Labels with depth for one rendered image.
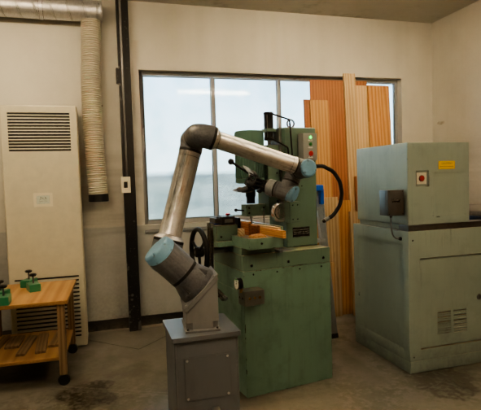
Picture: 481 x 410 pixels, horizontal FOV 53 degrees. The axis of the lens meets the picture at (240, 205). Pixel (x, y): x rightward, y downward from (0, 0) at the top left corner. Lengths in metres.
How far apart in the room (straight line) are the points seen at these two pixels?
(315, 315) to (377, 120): 2.32
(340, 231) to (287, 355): 1.70
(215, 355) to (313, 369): 0.98
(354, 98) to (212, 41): 1.38
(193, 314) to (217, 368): 0.26
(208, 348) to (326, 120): 2.76
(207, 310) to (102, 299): 2.09
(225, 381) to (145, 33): 2.94
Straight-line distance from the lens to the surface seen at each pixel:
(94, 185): 3.87
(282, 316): 2.82
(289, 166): 2.39
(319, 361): 3.04
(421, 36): 5.28
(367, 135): 4.66
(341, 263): 4.34
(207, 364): 2.20
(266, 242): 2.60
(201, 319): 2.17
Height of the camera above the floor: 1.22
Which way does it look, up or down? 3 degrees down
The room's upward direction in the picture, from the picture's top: 2 degrees counter-clockwise
